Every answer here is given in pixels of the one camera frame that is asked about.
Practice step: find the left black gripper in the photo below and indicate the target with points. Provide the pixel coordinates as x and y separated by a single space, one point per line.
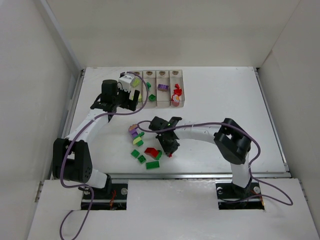
127 100

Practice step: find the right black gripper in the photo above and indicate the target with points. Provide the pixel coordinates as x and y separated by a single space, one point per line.
169 144

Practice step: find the lime square lego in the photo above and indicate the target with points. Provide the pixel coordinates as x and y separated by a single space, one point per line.
140 98
135 82

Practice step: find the red large lego brick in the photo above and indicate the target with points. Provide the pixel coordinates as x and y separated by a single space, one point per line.
152 152

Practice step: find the green small square lego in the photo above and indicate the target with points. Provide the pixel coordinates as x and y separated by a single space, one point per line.
152 98

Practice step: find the green long lego brick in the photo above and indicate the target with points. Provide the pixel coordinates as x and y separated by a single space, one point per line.
152 165

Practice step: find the purple flower lego piece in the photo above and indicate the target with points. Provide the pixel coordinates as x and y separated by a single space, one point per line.
133 131

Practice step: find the green cone lego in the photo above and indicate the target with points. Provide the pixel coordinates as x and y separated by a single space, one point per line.
148 86

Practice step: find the green round lego piece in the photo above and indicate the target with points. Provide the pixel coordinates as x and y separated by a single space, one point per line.
140 134

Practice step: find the yellow-green slope lego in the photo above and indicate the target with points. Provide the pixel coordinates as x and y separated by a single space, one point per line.
138 141

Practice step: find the green square lego brick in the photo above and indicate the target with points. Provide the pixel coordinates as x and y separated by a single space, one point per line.
135 153

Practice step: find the purple lego brick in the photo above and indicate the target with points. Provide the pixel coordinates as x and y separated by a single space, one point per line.
163 87

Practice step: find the red arch lego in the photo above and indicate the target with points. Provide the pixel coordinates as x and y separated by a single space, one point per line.
175 100

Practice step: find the red ring lego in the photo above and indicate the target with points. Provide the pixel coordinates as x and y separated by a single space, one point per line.
178 91

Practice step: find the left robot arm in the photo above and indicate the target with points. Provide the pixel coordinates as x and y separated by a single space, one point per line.
71 155

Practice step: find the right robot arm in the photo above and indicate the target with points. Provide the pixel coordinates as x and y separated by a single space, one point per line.
229 138

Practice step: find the clear bin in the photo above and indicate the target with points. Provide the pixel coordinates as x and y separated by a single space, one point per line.
149 76
176 77
163 97
137 74

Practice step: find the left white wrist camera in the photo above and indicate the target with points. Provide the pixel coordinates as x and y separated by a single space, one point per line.
125 82

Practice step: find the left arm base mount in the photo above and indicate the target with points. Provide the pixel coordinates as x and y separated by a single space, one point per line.
116 200

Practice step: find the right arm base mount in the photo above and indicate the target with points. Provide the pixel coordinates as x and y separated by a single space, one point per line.
233 197

